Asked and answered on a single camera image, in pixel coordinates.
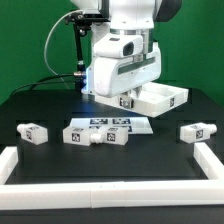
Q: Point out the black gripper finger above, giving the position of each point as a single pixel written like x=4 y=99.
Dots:
x=126 y=102

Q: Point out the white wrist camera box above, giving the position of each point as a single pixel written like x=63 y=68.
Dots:
x=119 y=46

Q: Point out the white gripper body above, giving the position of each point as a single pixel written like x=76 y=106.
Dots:
x=112 y=76

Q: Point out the white U-shaped obstacle fence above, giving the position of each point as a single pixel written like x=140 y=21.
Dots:
x=114 y=194

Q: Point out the white sheet with tags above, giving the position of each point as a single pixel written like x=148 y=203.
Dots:
x=135 y=125

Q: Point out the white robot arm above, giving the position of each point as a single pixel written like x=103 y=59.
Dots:
x=125 y=57

